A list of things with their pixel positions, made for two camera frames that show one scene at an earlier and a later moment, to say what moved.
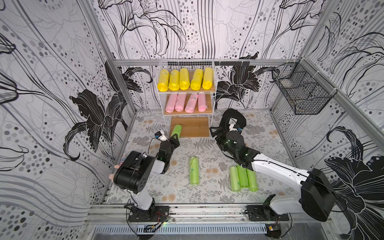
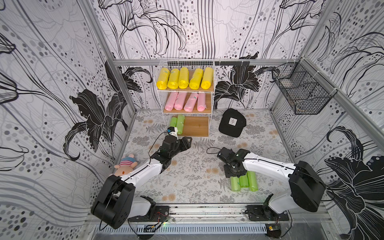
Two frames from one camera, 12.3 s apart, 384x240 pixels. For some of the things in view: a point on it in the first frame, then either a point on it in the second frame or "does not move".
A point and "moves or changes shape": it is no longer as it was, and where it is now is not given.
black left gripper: x=175 y=142 -> x=184 y=143
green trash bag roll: x=243 y=176 does not move
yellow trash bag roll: x=208 y=78 does not move
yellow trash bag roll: x=174 y=80 does not move
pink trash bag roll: x=202 y=102 does not move
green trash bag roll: x=177 y=129 moves or changes shape
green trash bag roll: x=194 y=171 -> x=180 y=118
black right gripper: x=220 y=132 -> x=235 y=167
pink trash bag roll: x=191 y=103 does not move
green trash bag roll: x=235 y=183 does not move
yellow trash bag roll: x=184 y=79 does not move
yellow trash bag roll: x=163 y=80 does not move
